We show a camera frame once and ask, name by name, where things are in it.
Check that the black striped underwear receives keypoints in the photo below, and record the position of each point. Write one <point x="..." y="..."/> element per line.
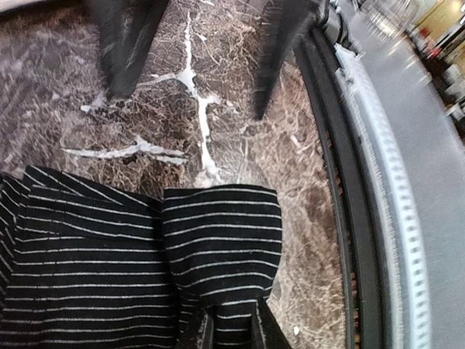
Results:
<point x="85" y="265"/>

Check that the white slotted cable duct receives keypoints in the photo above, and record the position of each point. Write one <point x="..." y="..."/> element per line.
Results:
<point x="403" y="255"/>

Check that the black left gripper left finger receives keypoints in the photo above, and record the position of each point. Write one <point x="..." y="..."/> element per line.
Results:
<point x="206" y="332"/>

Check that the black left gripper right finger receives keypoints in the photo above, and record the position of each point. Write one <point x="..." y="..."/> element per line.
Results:
<point x="265" y="331"/>

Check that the black table edge rail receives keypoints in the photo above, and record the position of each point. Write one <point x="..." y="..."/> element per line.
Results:
<point x="354" y="223"/>

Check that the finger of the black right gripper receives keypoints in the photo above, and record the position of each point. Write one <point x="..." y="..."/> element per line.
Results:
<point x="286" y="21"/>
<point x="125" y="31"/>

